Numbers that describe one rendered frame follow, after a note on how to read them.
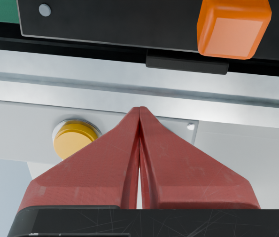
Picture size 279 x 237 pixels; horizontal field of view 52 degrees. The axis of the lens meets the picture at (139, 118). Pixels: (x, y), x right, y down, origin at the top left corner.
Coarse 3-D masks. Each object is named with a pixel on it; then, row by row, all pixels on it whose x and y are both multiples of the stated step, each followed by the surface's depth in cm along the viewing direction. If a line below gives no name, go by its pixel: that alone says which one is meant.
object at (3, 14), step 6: (0, 0) 21; (6, 0) 21; (12, 0) 21; (0, 6) 21; (6, 6) 21; (12, 6) 21; (0, 12) 22; (6, 12) 22; (12, 12) 22; (0, 18) 22; (6, 18) 22; (12, 18) 22; (18, 18) 22
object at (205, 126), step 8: (200, 120) 36; (200, 128) 36; (208, 128) 36; (216, 128) 36; (224, 128) 36; (232, 128) 36; (240, 128) 36; (248, 128) 36; (256, 128) 36; (264, 128) 36; (272, 128) 35; (248, 136) 36; (256, 136) 36; (264, 136) 36; (272, 136) 36
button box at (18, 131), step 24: (0, 120) 25; (24, 120) 25; (48, 120) 25; (72, 120) 25; (96, 120) 25; (120, 120) 25; (168, 120) 24; (192, 120) 24; (0, 144) 27; (24, 144) 27; (48, 144) 27; (192, 144) 25
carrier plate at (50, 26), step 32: (32, 0) 19; (64, 0) 19; (96, 0) 19; (128, 0) 18; (160, 0) 18; (192, 0) 18; (32, 32) 20; (64, 32) 20; (96, 32) 20; (128, 32) 19; (160, 32) 19; (192, 32) 19
